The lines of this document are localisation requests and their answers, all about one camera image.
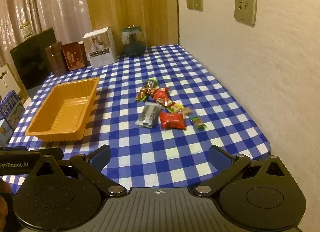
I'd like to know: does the black glass panel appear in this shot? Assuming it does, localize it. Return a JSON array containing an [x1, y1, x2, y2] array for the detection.
[[10, 27, 57, 90]]

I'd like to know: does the beige wall switch panel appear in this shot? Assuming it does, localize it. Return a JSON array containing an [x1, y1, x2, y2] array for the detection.
[[234, 0, 258, 25]]

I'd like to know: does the glass jar green lid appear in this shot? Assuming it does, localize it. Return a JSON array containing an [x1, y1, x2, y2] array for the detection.
[[121, 24, 146, 58]]

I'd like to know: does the brown metal canister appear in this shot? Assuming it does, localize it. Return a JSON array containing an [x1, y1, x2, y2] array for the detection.
[[45, 41, 67, 77]]

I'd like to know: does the sheer curtain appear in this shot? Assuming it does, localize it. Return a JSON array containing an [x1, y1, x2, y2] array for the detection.
[[0, 0, 93, 72]]

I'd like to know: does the grey white snack packet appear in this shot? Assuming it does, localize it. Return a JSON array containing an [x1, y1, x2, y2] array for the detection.
[[135, 102, 162, 129]]

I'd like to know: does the small green snack packet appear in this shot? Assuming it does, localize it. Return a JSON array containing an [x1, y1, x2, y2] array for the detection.
[[190, 116, 207, 130]]

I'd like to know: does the long green chip packet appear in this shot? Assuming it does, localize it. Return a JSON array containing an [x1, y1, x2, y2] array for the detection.
[[136, 78, 158, 102]]

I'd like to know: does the red gold printed box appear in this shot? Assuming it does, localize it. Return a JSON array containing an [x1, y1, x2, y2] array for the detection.
[[62, 41, 87, 71]]

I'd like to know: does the white chair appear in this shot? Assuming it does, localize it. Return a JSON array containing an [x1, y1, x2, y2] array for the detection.
[[0, 63, 23, 100]]

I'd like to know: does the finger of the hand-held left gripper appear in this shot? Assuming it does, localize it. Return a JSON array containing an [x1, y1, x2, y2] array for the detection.
[[26, 147, 63, 160]]

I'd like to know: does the white product box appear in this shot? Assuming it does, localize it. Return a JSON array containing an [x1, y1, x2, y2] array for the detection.
[[83, 27, 117, 68]]

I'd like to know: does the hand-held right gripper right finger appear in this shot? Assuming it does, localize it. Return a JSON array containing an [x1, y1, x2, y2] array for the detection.
[[192, 144, 290, 197]]

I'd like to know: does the blue white checked tablecloth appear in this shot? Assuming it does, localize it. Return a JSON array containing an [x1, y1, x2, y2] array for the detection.
[[0, 44, 272, 190]]

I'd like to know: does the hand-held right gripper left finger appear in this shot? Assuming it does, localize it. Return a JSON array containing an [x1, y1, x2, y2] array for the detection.
[[29, 144, 128, 197]]

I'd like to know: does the yellow green snack packet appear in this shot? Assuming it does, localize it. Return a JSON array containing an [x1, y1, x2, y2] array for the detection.
[[167, 103, 184, 114]]

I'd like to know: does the orange plastic tray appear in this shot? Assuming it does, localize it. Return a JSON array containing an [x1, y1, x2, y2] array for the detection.
[[25, 77, 100, 142]]

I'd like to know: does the blue milk carton box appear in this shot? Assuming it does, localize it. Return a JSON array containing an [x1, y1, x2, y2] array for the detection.
[[0, 91, 26, 147]]

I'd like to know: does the small red candy packet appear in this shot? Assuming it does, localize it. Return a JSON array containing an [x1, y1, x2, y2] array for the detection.
[[156, 98, 175, 108]]

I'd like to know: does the large red snack packet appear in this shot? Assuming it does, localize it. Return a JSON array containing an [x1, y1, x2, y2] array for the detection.
[[159, 111, 187, 131]]

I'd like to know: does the person's left hand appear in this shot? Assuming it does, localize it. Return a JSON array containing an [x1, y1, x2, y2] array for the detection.
[[0, 179, 11, 225]]

